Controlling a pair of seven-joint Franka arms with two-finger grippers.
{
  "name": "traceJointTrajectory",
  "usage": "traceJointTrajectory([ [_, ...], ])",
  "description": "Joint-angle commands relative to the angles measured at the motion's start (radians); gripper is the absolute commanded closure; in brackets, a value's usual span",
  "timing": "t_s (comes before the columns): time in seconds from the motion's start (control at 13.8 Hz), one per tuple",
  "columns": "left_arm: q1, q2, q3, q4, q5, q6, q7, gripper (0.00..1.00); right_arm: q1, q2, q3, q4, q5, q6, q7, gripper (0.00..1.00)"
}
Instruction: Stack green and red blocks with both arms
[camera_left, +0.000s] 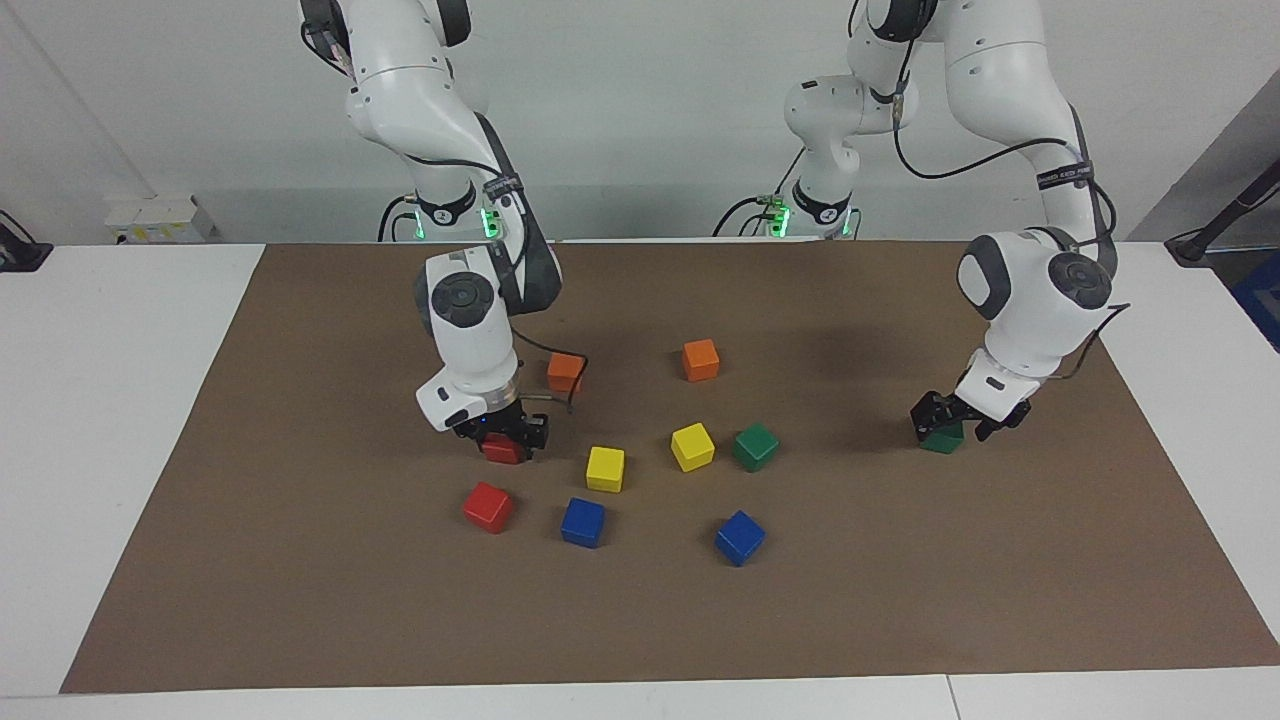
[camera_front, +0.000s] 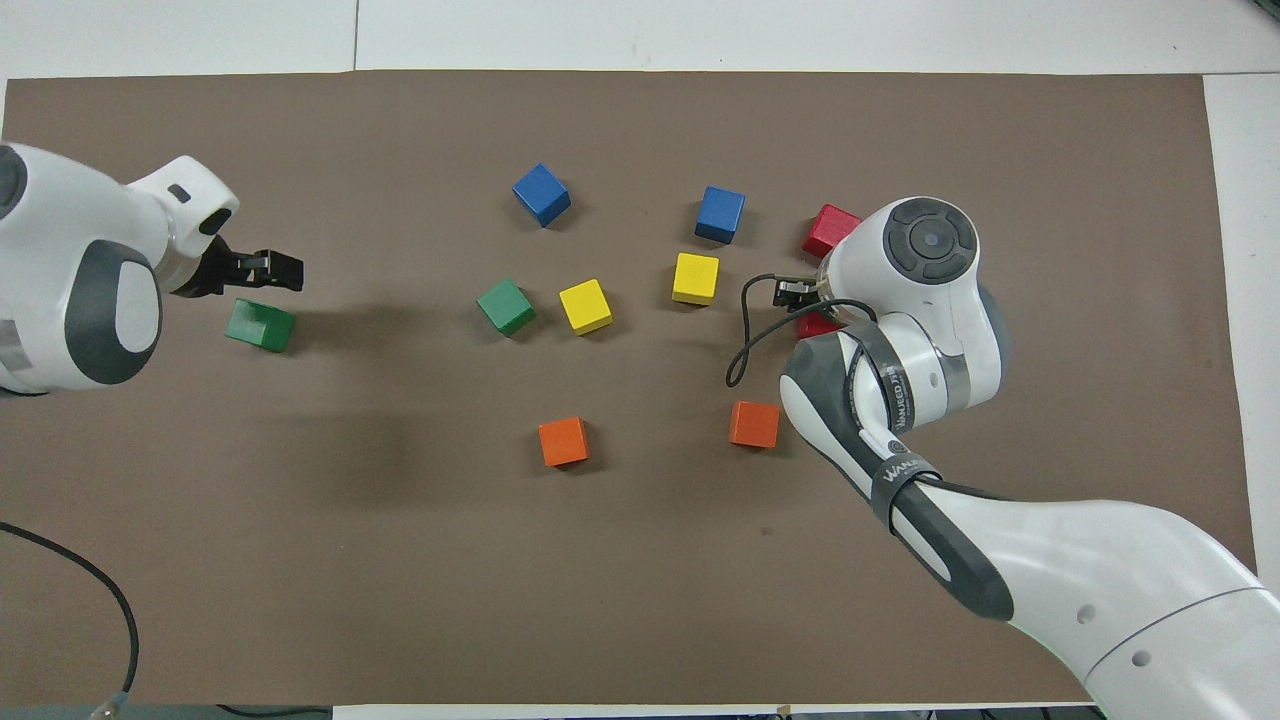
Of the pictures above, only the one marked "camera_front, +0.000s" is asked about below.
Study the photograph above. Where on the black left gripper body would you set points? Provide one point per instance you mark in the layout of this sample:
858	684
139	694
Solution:
215	272

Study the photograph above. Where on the red wooden cube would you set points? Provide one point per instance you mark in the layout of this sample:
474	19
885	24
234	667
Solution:
826	230
815	326

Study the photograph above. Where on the green wooden cube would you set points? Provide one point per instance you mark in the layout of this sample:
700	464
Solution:
505	306
260	325

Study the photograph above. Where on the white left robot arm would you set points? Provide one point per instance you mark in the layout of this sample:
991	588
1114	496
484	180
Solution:
60	230

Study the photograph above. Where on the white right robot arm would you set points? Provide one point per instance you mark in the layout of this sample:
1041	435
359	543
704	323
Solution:
1100	570

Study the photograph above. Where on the yellow wooden cube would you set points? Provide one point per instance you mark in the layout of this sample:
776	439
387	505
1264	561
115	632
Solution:
695	278
585	306

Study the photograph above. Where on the blue wooden cube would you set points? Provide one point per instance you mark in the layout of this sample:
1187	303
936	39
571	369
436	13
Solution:
541	194
720	214

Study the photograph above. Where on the orange wooden cube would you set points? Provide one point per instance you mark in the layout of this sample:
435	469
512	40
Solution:
754	424
563	441

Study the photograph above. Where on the brown table mat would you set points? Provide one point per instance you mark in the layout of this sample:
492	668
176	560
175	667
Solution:
300	560

